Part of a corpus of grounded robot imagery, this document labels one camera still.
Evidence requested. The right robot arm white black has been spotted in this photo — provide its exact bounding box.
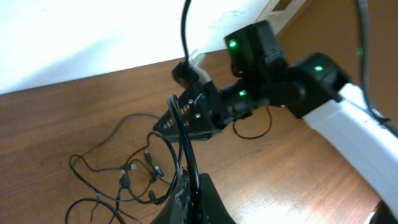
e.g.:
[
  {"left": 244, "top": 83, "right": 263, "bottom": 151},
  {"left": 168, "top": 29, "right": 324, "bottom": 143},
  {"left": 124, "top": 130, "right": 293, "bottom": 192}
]
[{"left": 153, "top": 21, "right": 397, "bottom": 223}]

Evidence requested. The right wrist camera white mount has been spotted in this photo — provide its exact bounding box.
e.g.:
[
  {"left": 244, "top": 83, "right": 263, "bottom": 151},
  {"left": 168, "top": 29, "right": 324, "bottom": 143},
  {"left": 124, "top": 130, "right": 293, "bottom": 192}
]
[{"left": 172, "top": 49, "right": 212, "bottom": 89}]

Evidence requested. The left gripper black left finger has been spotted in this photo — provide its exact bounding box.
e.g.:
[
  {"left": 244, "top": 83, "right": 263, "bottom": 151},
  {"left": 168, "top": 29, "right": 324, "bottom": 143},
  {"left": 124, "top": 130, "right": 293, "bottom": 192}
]
[{"left": 151, "top": 169, "right": 194, "bottom": 224}]

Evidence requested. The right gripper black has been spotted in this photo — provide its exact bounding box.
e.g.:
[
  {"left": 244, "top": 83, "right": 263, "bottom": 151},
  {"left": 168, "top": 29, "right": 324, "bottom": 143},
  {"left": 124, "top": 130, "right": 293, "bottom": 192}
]
[{"left": 152, "top": 81, "right": 233, "bottom": 142}]

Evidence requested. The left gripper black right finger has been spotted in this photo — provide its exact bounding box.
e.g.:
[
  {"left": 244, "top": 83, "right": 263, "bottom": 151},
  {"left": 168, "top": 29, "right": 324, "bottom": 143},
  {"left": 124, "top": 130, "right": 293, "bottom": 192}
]
[{"left": 199, "top": 173, "right": 236, "bottom": 224}]

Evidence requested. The thin black cable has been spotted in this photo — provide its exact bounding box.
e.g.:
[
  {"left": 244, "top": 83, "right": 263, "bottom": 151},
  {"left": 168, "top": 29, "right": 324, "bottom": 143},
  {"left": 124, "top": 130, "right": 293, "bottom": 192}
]
[{"left": 64, "top": 113, "right": 183, "bottom": 224}]

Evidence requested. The black USB cable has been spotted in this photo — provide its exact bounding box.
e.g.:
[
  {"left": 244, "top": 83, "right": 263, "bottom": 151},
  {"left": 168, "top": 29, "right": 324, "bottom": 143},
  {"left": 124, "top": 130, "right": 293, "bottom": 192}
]
[{"left": 167, "top": 93, "right": 201, "bottom": 200}]

